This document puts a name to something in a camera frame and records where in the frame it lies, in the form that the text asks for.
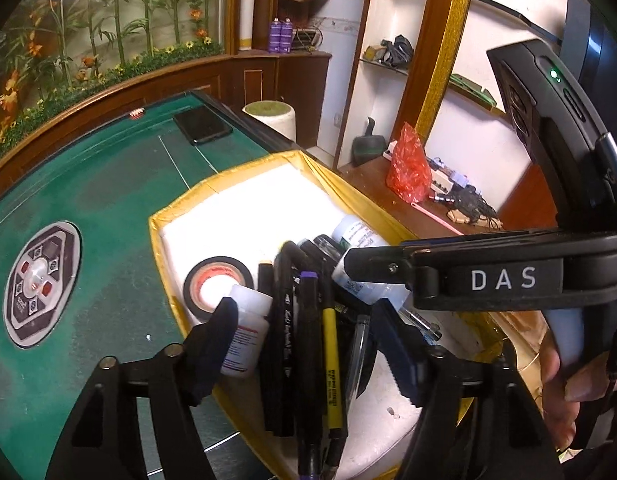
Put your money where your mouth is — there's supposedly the white bottle red label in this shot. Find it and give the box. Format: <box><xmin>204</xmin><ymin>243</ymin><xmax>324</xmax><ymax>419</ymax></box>
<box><xmin>220</xmin><ymin>284</ymin><xmax>274</xmax><ymax>380</ymax></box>

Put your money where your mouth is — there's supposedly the person's right hand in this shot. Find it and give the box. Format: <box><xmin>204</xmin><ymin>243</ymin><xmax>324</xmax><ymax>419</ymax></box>
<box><xmin>538</xmin><ymin>327</ymin><xmax>617</xmax><ymax>456</ymax></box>

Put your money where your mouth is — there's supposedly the white stool green top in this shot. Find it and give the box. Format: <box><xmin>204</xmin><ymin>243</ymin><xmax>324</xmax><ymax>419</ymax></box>
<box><xmin>242</xmin><ymin>100</ymin><xmax>298</xmax><ymax>142</ymax></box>

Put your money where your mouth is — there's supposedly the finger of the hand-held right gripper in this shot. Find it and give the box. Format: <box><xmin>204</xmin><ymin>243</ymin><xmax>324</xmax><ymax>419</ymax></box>
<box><xmin>401</xmin><ymin>229</ymin><xmax>562</xmax><ymax>257</ymax></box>
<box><xmin>344</xmin><ymin>245</ymin><xmax>442</xmax><ymax>297</ymax></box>

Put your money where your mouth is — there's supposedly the black marker script print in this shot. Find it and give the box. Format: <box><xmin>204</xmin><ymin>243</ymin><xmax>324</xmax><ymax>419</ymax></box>
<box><xmin>271</xmin><ymin>241</ymin><xmax>299</xmax><ymax>436</ymax></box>

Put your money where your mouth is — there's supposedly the black crumpled bag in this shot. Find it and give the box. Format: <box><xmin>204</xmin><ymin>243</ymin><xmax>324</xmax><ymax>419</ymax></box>
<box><xmin>381</xmin><ymin>35</ymin><xmax>415</xmax><ymax>68</ymax></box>

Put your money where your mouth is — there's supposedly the round table control panel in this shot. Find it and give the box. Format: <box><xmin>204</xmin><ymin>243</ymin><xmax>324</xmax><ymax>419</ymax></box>
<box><xmin>2</xmin><ymin>220</ymin><xmax>83</xmax><ymax>350</ymax></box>

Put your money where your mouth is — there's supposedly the black smartphone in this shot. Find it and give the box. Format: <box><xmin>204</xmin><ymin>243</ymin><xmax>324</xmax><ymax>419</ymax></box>
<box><xmin>172</xmin><ymin>105</ymin><xmax>234</xmax><ymax>147</ymax></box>

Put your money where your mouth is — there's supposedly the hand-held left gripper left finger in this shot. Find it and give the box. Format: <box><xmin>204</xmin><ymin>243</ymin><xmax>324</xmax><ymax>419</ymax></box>
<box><xmin>43</xmin><ymin>296</ymin><xmax>239</xmax><ymax>480</ymax></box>

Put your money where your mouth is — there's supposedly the artificial bamboo flower display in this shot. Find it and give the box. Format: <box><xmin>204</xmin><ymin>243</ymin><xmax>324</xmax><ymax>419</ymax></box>
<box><xmin>0</xmin><ymin>0</ymin><xmax>226</xmax><ymax>166</ymax></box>

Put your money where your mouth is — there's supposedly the black tape roll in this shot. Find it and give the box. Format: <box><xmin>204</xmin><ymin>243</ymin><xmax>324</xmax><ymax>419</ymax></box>
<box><xmin>183</xmin><ymin>256</ymin><xmax>256</xmax><ymax>323</ymax></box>

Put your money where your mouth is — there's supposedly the red plastic bag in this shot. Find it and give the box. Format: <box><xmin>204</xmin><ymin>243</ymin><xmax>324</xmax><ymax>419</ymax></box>
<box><xmin>386</xmin><ymin>122</ymin><xmax>433</xmax><ymax>205</ymax></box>

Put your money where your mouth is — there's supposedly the white yellow paper roll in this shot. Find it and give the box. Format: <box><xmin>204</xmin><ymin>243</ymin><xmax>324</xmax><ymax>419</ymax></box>
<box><xmin>237</xmin><ymin>0</ymin><xmax>260</xmax><ymax>52</ymax></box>

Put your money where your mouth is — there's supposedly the dark wooden corner cabinet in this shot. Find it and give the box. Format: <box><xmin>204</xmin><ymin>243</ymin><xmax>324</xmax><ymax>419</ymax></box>
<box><xmin>223</xmin><ymin>50</ymin><xmax>334</xmax><ymax>148</ymax></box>

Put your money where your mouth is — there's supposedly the clear ballpoint pen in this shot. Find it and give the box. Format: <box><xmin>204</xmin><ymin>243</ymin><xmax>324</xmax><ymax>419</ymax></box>
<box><xmin>345</xmin><ymin>314</ymin><xmax>375</xmax><ymax>403</ymax></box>
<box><xmin>395</xmin><ymin>307</ymin><xmax>444</xmax><ymax>342</ymax></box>

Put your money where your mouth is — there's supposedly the gold trimmed wooden frame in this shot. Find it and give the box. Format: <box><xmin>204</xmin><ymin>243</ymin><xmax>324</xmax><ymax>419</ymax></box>
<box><xmin>415</xmin><ymin>0</ymin><xmax>476</xmax><ymax>133</ymax></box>

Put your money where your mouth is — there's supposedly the green board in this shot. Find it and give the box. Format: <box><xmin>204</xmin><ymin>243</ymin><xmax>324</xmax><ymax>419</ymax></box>
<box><xmin>449</xmin><ymin>73</ymin><xmax>495</xmax><ymax>107</ymax></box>

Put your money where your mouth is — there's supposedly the black dustpan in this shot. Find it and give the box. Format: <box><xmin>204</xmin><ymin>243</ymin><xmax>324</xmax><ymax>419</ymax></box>
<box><xmin>351</xmin><ymin>117</ymin><xmax>389</xmax><ymax>167</ymax></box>

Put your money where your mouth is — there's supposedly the brown wooden side cabinet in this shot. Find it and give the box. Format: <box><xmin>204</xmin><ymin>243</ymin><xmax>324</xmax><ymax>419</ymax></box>
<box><xmin>338</xmin><ymin>157</ymin><xmax>559</xmax><ymax>241</ymax></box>

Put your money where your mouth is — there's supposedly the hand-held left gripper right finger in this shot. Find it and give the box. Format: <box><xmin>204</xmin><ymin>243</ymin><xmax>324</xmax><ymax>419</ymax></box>
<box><xmin>369</xmin><ymin>298</ymin><xmax>565</xmax><ymax>480</ymax></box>

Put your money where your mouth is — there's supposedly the white tray yellow tape edge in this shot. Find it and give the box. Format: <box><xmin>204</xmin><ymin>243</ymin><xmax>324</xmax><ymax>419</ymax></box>
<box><xmin>148</xmin><ymin>149</ymin><xmax>509</xmax><ymax>480</ymax></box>

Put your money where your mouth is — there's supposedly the white wall shelf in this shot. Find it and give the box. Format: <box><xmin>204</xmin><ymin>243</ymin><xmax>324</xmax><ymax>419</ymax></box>
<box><xmin>358</xmin><ymin>57</ymin><xmax>409</xmax><ymax>77</ymax></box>

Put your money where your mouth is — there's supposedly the white bottle green label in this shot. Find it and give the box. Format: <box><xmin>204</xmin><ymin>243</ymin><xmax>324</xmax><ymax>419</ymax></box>
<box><xmin>332</xmin><ymin>214</ymin><xmax>411</xmax><ymax>307</ymax></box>

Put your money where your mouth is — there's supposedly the black cable bundle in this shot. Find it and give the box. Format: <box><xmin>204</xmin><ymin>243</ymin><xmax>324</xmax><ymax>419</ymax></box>
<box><xmin>438</xmin><ymin>185</ymin><xmax>504</xmax><ymax>228</ymax></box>

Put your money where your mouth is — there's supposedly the small metal wire rack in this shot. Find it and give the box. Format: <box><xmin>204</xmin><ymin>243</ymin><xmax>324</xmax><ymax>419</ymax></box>
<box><xmin>293</xmin><ymin>26</ymin><xmax>322</xmax><ymax>52</ymax></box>

